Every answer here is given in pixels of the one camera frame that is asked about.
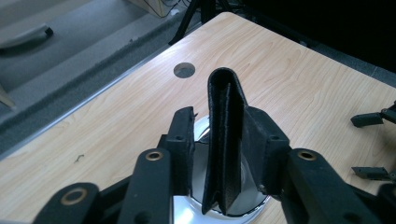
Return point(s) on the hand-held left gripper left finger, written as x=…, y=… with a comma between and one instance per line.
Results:
x=182, y=146

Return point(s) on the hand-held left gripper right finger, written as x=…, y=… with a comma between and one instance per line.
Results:
x=267, y=152

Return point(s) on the silver metal bowl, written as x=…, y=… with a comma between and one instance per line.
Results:
x=199, y=174

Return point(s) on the black leather wallet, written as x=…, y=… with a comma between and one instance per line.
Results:
x=225, y=140

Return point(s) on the grey round table grommet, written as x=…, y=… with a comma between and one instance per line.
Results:
x=184, y=70

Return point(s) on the black curtain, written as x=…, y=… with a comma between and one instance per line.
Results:
x=327, y=28

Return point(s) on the white plug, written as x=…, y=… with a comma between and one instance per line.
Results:
x=175, y=12

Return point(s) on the grey bar with black cap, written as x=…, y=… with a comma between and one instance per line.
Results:
x=25, y=38

